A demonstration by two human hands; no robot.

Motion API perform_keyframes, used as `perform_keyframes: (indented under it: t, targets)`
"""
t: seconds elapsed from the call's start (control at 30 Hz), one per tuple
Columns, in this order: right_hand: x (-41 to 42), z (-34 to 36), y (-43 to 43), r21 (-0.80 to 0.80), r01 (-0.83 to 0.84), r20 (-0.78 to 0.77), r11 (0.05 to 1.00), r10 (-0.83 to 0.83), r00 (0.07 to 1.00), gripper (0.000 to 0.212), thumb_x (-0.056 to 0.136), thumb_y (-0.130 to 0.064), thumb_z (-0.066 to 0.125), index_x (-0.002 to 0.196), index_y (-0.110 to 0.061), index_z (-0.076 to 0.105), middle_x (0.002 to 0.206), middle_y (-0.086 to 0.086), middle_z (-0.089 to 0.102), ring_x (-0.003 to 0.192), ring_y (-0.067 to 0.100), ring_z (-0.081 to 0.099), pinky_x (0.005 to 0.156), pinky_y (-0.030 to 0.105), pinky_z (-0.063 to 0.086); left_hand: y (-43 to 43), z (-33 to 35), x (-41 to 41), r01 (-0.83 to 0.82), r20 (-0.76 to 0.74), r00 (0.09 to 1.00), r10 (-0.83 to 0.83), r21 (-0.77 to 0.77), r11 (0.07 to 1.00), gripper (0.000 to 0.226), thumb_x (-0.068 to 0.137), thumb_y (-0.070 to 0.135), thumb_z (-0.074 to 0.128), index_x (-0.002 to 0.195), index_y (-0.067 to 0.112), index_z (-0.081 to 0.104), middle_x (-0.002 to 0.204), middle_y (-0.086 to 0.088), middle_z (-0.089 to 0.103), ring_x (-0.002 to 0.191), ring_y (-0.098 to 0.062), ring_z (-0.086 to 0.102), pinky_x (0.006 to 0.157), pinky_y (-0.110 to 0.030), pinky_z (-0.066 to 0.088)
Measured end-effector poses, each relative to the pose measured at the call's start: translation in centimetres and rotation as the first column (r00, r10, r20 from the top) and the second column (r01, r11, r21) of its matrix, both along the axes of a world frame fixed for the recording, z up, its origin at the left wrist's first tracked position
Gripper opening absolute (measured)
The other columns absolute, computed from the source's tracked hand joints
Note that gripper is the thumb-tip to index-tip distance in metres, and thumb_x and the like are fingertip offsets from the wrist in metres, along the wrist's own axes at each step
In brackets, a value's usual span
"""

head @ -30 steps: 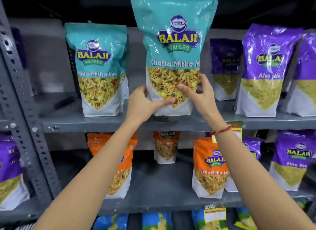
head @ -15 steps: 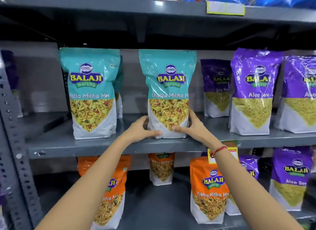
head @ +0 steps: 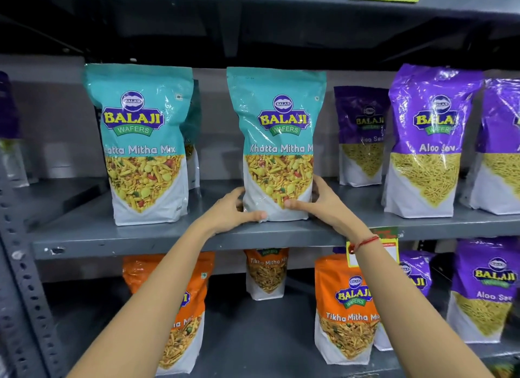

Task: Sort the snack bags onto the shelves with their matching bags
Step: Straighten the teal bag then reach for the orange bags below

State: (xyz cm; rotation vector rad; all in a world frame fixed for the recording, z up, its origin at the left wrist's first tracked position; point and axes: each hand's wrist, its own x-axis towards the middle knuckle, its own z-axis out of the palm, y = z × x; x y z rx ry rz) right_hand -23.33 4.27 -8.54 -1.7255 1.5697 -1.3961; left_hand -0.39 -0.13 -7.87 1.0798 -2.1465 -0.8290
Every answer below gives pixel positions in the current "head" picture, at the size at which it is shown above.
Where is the person's right hand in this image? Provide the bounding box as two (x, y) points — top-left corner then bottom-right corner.
(284, 175), (369, 241)

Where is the person's left hand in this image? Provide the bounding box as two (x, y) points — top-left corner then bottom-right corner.
(199, 186), (269, 239)

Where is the teal snack packet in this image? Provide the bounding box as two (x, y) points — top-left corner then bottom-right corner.
(84, 63), (194, 227)
(181, 79), (202, 191)
(226, 67), (327, 223)

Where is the person's left forearm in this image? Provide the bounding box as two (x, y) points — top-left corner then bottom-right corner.
(67, 221), (216, 378)

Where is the person's right forearm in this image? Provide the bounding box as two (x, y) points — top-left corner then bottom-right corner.
(347, 227), (495, 378)

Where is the orange snack packet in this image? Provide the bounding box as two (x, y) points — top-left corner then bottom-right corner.
(243, 248), (290, 301)
(122, 251), (216, 377)
(314, 253), (381, 366)

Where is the purple snack packet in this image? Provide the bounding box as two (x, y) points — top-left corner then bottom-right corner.
(373, 250), (436, 352)
(460, 78), (520, 216)
(0, 71), (31, 188)
(446, 237), (520, 345)
(381, 63), (484, 219)
(333, 85), (391, 188)

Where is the colourful shelf price tag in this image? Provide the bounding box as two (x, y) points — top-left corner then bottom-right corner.
(346, 226), (401, 269)

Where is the grey metal shelf rack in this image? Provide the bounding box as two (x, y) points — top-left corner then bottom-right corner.
(0, 0), (520, 378)

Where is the red thread bracelet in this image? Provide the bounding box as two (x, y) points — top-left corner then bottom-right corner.
(348, 235), (381, 255)

